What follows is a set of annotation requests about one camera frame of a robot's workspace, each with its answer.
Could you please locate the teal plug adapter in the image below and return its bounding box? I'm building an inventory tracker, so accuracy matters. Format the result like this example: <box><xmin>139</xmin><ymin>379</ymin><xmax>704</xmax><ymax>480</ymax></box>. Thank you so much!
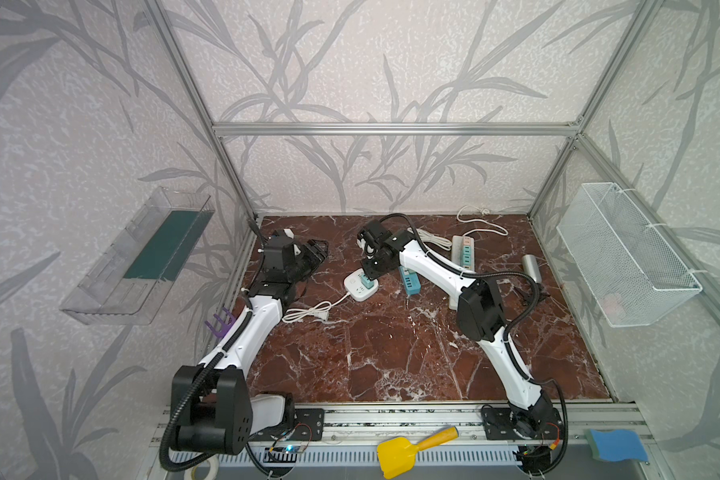
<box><xmin>360</xmin><ymin>274</ymin><xmax>375</xmax><ymax>289</ymax></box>

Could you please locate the teal power strip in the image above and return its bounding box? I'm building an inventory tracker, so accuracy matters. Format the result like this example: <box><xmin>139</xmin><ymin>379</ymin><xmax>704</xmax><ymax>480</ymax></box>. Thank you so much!
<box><xmin>398</xmin><ymin>266</ymin><xmax>421</xmax><ymax>296</ymax></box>

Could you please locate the white square power socket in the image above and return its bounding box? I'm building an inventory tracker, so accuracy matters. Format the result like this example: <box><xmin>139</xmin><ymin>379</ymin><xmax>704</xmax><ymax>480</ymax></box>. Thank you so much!
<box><xmin>343</xmin><ymin>268</ymin><xmax>379</xmax><ymax>302</ymax></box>

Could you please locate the long white multicolour power strip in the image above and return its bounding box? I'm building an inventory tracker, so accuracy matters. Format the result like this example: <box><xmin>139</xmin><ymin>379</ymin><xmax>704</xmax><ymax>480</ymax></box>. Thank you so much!
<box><xmin>450</xmin><ymin>235</ymin><xmax>475</xmax><ymax>271</ymax></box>

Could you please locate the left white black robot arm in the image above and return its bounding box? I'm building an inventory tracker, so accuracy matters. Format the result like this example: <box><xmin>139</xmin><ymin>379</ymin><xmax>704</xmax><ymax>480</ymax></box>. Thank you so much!
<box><xmin>158</xmin><ymin>230</ymin><xmax>329</xmax><ymax>472</ymax></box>

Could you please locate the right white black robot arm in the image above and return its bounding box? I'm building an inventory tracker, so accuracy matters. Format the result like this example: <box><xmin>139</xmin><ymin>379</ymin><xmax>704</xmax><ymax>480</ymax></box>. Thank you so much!
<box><xmin>357</xmin><ymin>223</ymin><xmax>555</xmax><ymax>438</ymax></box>

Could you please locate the purple plastic fork toy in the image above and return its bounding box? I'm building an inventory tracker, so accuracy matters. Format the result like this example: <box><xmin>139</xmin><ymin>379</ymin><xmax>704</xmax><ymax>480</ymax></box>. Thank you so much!
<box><xmin>204</xmin><ymin>307</ymin><xmax>237</xmax><ymax>339</ymax></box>

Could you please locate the metal cylinder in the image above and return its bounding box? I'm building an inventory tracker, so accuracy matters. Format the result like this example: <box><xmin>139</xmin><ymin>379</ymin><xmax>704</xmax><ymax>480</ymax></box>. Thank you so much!
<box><xmin>521</xmin><ymin>254</ymin><xmax>542</xmax><ymax>285</ymax></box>

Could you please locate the yellow plastic scoop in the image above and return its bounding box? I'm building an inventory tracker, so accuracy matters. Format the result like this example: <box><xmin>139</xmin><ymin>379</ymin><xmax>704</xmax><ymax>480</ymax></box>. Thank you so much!
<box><xmin>377</xmin><ymin>427</ymin><xmax>459</xmax><ymax>479</ymax></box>

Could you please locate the white tape roll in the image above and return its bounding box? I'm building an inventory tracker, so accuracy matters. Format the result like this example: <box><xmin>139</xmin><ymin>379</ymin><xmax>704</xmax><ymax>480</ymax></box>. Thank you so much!
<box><xmin>184</xmin><ymin>456</ymin><xmax>220</xmax><ymax>480</ymax></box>

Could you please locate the blue sponge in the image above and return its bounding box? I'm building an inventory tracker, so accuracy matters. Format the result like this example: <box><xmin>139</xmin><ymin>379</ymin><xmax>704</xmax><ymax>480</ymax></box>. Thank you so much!
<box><xmin>586</xmin><ymin>429</ymin><xmax>649</xmax><ymax>462</ymax></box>

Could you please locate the clear plastic wall bin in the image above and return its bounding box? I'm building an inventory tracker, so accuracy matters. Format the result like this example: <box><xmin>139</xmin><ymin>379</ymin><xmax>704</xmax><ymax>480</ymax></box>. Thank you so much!
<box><xmin>60</xmin><ymin>187</ymin><xmax>215</xmax><ymax>326</ymax></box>

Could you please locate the white wire mesh basket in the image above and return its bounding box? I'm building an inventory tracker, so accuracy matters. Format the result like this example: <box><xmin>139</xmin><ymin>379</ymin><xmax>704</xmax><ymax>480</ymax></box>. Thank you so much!
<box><xmin>557</xmin><ymin>182</ymin><xmax>703</xmax><ymax>328</ymax></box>

